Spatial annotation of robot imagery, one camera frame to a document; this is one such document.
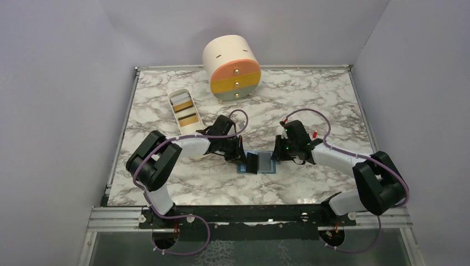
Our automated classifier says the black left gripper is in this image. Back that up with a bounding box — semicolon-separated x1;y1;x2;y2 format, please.
218;135;249;167

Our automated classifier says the gold card beside stack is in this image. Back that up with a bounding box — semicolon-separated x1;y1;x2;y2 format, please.
173;100;193;113

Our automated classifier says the grey silver credit card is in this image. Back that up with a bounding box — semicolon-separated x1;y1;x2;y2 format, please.
258;151;275;173

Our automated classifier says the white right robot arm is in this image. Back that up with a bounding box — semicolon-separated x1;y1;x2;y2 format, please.
272;120;409;226

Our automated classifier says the black credit card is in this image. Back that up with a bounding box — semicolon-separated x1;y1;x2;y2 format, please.
246;152;259;175

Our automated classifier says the round three-drawer mini cabinet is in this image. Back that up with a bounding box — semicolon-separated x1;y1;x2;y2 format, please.
202;35;262;101

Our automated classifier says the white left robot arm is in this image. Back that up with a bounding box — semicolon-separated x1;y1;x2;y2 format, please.
126;115;258;228

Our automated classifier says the gold card in tray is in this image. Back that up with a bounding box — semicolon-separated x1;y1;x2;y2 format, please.
178;113;199;127

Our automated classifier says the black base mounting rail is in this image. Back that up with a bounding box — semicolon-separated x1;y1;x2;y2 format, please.
138;204;356;242

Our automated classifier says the long white card tray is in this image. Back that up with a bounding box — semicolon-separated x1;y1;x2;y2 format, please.
167;88;207;160

